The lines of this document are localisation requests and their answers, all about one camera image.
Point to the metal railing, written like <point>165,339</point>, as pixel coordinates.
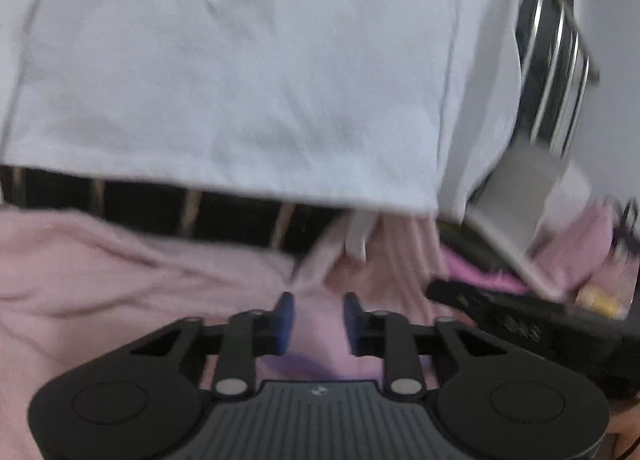
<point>540,90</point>

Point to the pink and blue garment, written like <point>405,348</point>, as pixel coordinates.
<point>320,340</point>

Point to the yellow white plush toy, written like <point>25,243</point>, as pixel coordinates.
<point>600,302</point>

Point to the pink flat box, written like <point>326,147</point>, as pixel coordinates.
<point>475,270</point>

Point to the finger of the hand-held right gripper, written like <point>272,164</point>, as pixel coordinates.
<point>452,296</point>

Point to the white hanging shirt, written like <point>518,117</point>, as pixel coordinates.
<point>225,65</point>

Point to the pink fuzzy blanket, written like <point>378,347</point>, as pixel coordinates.
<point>100,280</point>

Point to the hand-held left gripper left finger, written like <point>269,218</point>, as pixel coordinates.
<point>286,321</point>

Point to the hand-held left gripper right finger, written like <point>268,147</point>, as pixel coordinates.
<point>352,324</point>

